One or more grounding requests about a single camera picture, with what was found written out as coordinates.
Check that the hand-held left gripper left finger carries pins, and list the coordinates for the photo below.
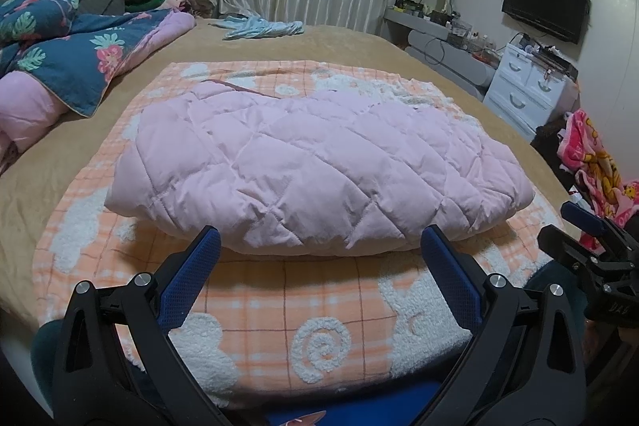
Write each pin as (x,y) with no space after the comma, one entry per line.
(192,271)

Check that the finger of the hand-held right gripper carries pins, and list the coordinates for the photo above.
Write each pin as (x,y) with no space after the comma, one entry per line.
(564,244)
(584,221)

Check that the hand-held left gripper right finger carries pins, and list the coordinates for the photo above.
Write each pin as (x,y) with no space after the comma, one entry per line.
(452,271)

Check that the pink quilted jacket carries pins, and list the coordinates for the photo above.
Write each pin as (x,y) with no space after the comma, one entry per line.
(309,156)

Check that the pink cartoon blanket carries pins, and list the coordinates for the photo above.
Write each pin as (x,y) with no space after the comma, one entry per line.
(589,151)

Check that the orange plaid blanket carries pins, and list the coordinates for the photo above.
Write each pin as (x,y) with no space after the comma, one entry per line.
(324,286)

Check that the white drawer cabinet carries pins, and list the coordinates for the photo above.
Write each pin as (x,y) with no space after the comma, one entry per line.
(519,86)

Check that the black set-top box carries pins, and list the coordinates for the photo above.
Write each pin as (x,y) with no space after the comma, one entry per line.
(559,64)

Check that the blue cloth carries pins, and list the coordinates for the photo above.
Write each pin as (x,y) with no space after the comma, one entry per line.
(359,403)

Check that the dark teal cloth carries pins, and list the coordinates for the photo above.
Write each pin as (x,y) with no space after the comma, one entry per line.
(42,356)

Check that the grey desk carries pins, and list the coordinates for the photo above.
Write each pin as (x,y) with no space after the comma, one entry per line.
(464,66)

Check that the pink comforter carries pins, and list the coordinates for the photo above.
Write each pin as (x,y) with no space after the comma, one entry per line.
(25,106)

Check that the bed with tan sheet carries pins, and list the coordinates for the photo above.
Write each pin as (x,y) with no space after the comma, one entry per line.
(349,41)

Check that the light blue garment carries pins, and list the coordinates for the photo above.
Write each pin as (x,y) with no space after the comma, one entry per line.
(259,26)

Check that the blue floral quilt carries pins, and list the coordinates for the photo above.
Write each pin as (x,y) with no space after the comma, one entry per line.
(65,51)

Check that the black wall television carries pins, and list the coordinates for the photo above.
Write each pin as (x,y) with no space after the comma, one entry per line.
(544,2)

